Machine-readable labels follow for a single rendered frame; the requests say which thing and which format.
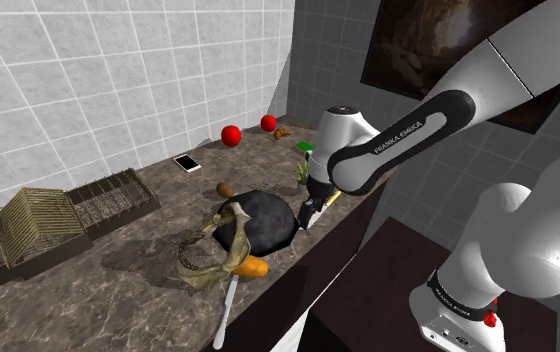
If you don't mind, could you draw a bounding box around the large red apple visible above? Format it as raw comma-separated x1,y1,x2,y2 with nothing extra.
220,125,243,148

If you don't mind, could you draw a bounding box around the white tablet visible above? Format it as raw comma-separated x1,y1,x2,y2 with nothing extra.
173,154,203,174

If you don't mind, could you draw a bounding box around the yellow-handled white knife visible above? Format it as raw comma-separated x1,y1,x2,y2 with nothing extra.
306,189,344,231

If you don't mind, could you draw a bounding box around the tan wooden dish rack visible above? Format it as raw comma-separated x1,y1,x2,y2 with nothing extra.
0,186,94,309

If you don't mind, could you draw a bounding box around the orange bread loaf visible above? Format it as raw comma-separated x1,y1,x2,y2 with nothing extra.
230,255,270,280

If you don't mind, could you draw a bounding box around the black round pan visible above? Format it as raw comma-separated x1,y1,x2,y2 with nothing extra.
211,189,301,258

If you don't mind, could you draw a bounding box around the dark framed wall picture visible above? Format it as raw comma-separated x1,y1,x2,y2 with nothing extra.
360,0,560,136

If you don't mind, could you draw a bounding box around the beige bone-shaped figure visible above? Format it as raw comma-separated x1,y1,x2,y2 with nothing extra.
175,201,253,293

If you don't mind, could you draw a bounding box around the dark wire dish rack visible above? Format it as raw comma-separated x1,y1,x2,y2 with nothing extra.
66,167,162,241

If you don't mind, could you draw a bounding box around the small potted plant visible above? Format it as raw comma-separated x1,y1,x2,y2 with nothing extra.
293,160,311,195

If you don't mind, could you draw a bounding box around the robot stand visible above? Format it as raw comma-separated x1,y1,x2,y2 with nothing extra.
297,216,559,352

